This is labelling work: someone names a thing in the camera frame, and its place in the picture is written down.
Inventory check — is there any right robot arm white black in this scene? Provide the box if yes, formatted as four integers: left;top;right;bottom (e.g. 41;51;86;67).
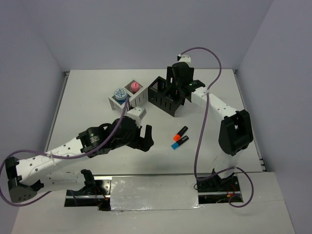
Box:
167;61;254;191

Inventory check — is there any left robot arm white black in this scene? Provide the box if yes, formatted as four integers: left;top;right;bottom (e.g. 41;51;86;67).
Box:
2;117;154;207

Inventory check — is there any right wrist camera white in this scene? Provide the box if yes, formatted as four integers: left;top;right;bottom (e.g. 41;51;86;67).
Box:
177;54;191;65

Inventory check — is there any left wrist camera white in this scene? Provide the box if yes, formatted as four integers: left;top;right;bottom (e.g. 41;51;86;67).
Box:
126;106;147;127

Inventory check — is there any black two-slot organizer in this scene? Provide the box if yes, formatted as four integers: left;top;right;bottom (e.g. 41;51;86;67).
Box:
148;77;185;117

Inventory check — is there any orange highlighter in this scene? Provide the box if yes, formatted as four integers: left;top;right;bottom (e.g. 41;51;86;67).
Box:
173;126;188;141

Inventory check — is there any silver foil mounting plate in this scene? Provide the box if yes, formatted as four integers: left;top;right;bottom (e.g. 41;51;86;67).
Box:
64;174;238;212

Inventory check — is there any white two-slot organizer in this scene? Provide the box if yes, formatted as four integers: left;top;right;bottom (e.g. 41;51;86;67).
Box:
108;80;148;113

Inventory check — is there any blue highlighter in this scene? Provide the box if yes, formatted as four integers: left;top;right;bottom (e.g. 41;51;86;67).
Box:
171;136;189;150

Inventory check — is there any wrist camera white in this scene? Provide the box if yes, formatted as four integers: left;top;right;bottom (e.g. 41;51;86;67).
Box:
177;54;191;65
126;106;147;127

